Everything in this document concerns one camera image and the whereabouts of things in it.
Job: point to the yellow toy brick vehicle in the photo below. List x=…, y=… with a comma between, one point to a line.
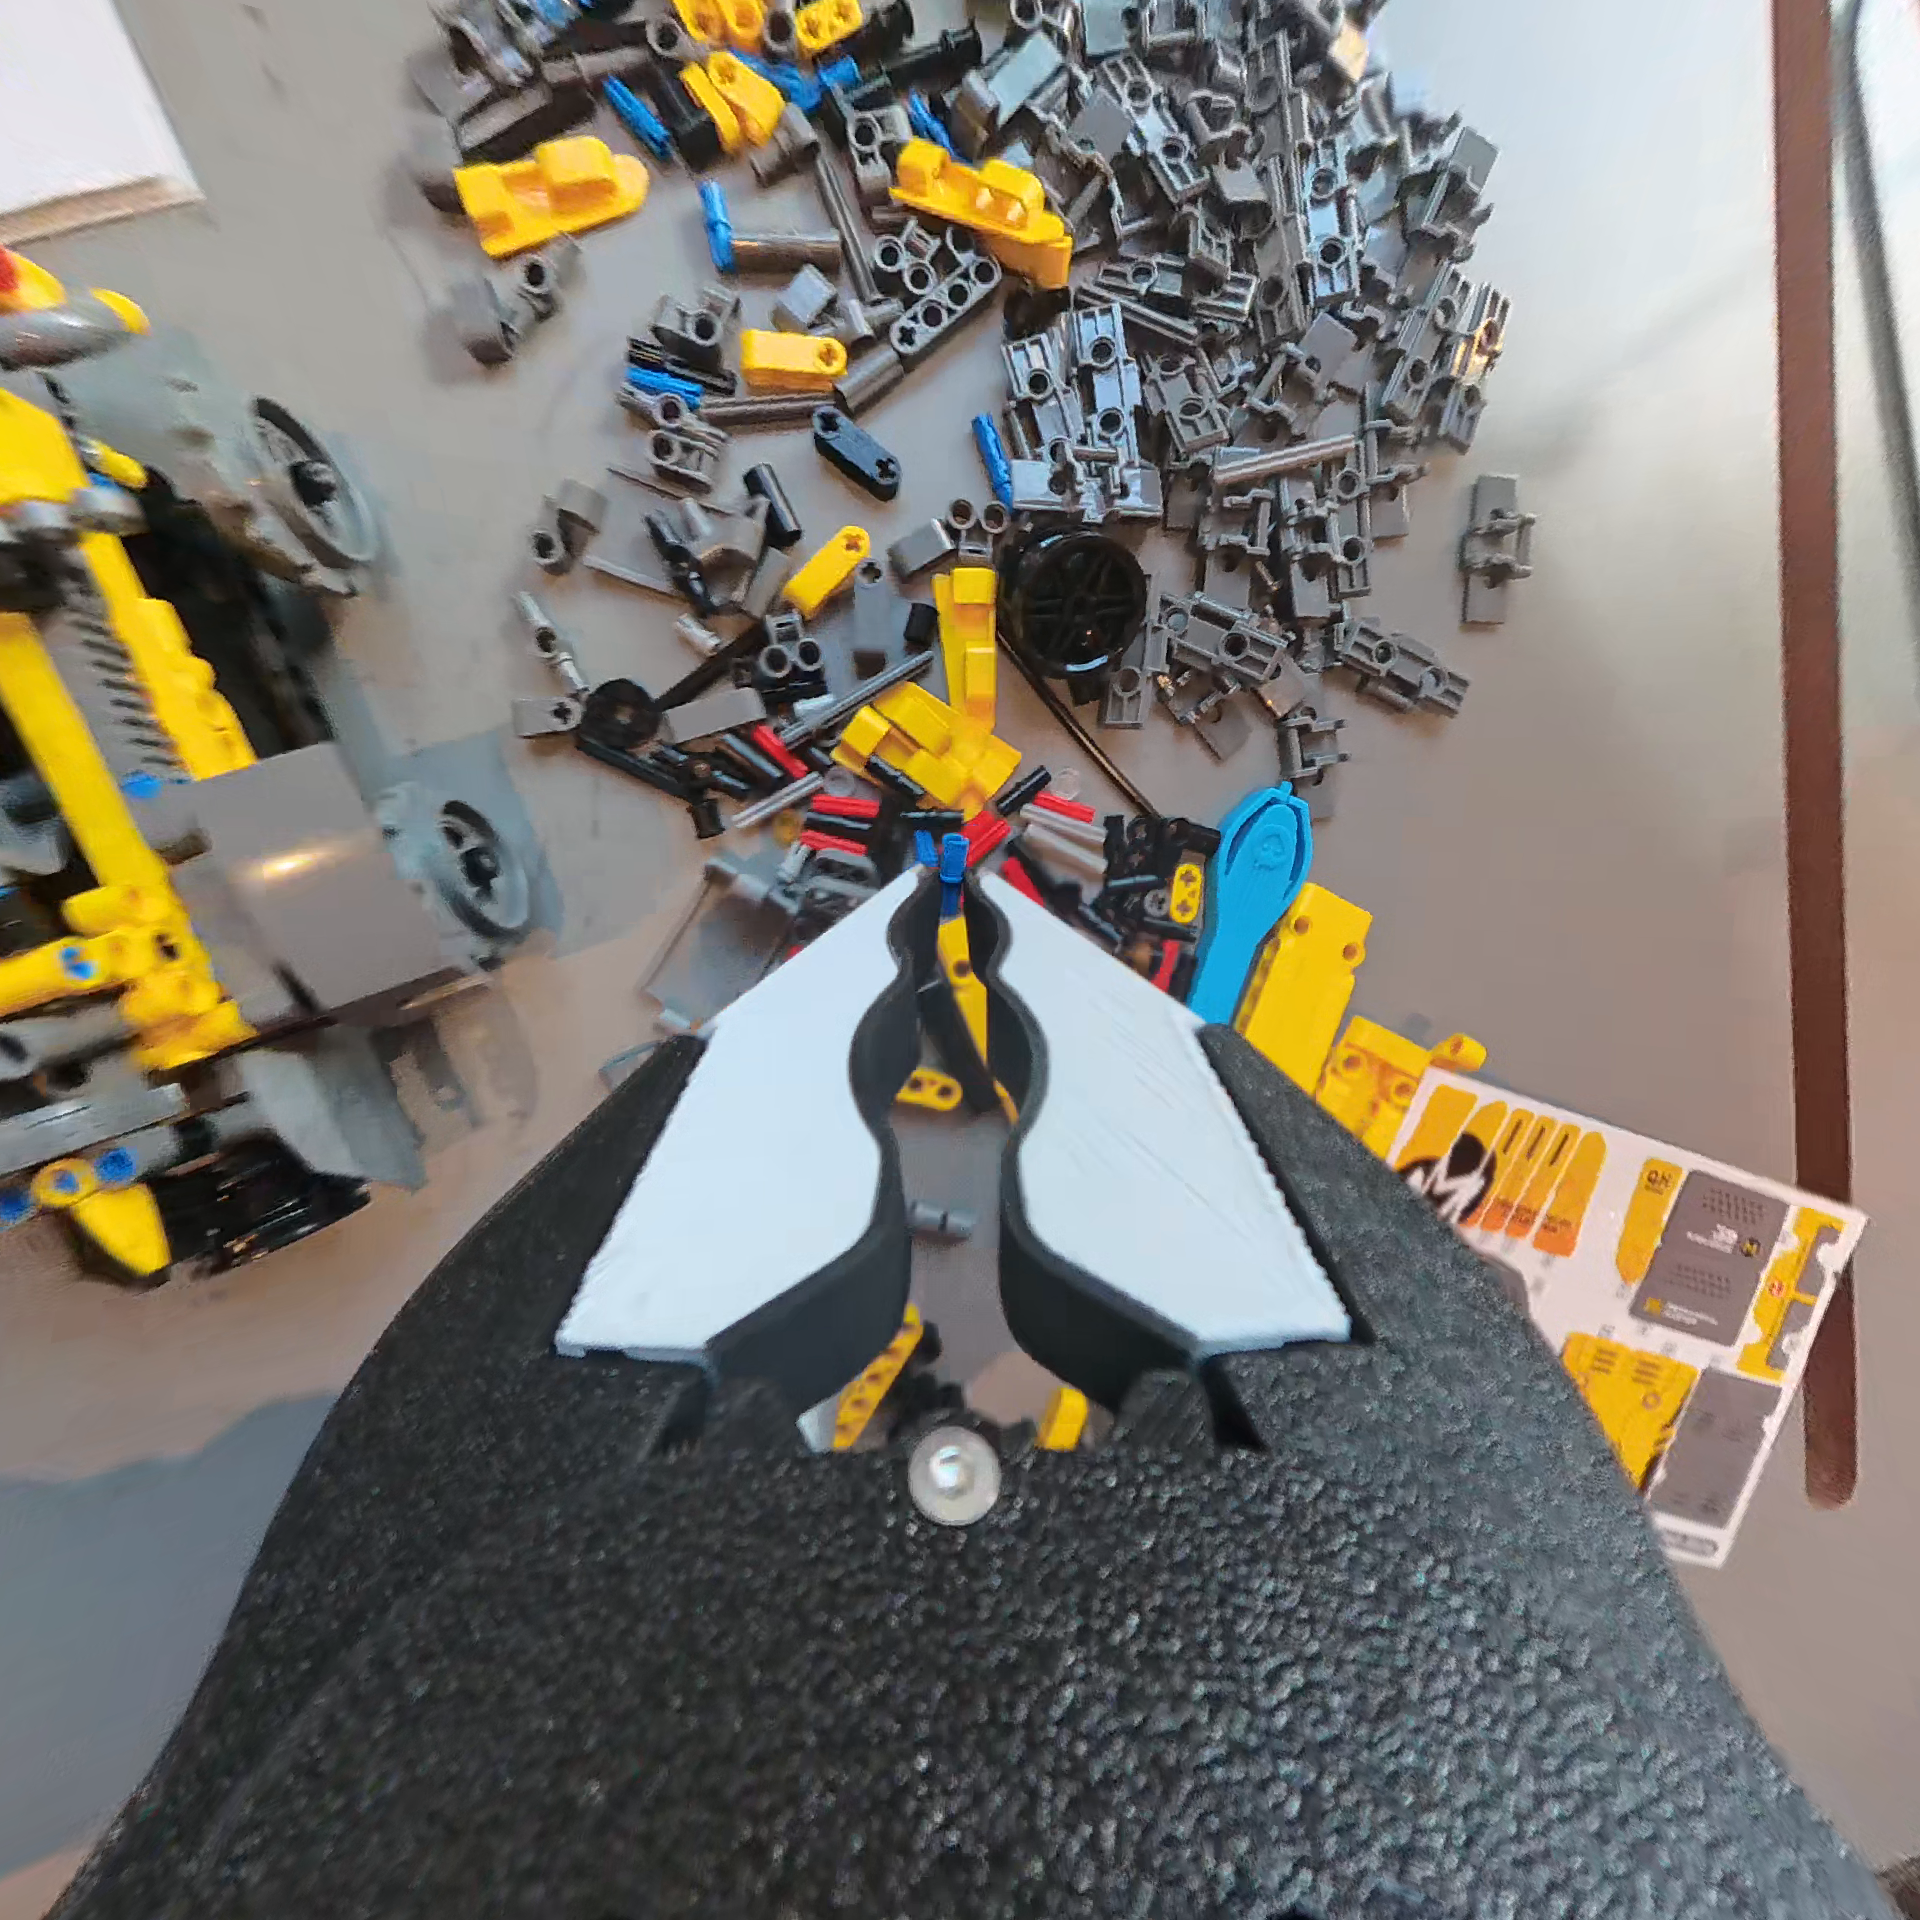
x=182, y=811

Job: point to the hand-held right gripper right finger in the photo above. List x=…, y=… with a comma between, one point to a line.
x=1188, y=1186

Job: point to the yellow striped leaflet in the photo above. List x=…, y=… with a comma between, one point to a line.
x=1634, y=1292

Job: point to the pile of loose toy bricks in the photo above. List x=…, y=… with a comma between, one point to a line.
x=1201, y=331

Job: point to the grey desk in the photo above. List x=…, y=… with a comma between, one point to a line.
x=1622, y=601

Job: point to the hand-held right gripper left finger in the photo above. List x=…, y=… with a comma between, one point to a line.
x=737, y=1201

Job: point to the blue curved toy panel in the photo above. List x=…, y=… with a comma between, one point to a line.
x=1246, y=901

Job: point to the small blue toy pin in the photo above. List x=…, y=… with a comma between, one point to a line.
x=950, y=864

